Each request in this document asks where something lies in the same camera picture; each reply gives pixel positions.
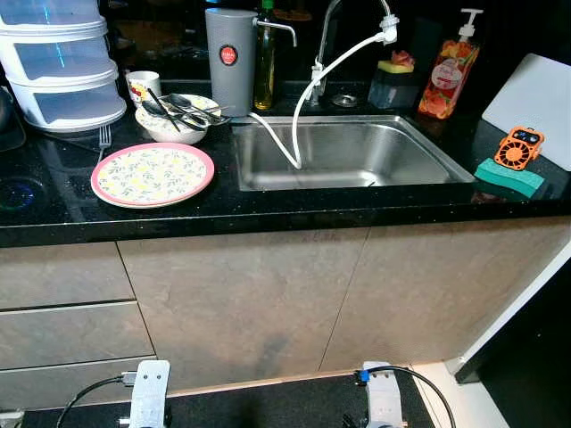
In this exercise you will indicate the pink rimmed floral plate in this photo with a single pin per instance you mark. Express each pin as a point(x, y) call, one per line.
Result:
point(152, 174)

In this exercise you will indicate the green sponge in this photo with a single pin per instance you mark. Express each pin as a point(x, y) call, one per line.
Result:
point(508, 178)

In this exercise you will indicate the orange mini fan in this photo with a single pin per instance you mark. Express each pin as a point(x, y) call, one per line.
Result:
point(517, 153)

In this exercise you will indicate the white cutting board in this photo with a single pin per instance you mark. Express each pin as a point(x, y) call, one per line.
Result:
point(535, 98)

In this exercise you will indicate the beige cabinet door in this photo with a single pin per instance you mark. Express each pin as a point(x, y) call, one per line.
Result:
point(241, 303)
point(428, 285)

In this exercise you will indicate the peach dish soap bottle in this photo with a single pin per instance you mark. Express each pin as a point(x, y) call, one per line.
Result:
point(446, 80)

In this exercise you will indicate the stainless steel sink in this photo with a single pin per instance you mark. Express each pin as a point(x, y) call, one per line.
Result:
point(375, 152)

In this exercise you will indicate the dark sponge holder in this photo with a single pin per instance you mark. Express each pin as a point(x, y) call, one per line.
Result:
point(393, 89)

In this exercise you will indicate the pink scrub pad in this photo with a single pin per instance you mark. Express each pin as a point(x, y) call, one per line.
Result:
point(403, 58)

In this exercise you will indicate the yellow sponge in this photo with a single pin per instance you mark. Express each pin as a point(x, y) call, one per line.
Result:
point(388, 68)

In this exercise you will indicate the round steel sink plug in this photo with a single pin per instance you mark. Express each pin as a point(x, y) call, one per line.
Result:
point(345, 101)

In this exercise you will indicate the chrome sink faucet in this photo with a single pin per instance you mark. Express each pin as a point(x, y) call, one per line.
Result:
point(318, 89)

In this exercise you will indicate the olive oil glass bottle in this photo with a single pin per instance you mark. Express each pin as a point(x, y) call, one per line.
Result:
point(264, 80)

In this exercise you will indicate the grey water filter canister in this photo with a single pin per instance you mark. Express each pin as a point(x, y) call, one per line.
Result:
point(230, 80)

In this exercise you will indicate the steel spoon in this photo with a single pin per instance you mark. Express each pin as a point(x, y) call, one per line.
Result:
point(183, 101)
point(153, 109)

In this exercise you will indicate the white floral bowl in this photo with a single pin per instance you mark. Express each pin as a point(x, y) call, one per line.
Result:
point(169, 134)

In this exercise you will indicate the black chopstick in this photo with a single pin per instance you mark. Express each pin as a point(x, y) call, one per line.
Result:
point(151, 93)

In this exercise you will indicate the white printed mug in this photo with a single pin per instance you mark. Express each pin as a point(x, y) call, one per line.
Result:
point(143, 87)

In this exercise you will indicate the steel fork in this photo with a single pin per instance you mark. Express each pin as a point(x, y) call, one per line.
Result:
point(104, 134)

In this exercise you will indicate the white tiered food container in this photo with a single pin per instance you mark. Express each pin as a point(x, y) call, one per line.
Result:
point(62, 107)

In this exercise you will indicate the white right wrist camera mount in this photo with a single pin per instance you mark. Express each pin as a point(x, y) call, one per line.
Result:
point(384, 397)

